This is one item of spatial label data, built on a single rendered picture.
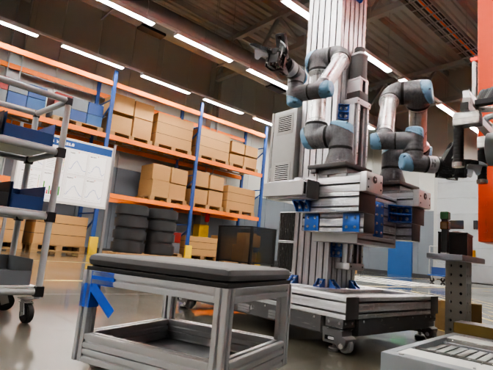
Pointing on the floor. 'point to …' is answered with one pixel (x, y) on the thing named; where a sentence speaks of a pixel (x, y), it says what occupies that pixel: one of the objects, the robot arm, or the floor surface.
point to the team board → (72, 178)
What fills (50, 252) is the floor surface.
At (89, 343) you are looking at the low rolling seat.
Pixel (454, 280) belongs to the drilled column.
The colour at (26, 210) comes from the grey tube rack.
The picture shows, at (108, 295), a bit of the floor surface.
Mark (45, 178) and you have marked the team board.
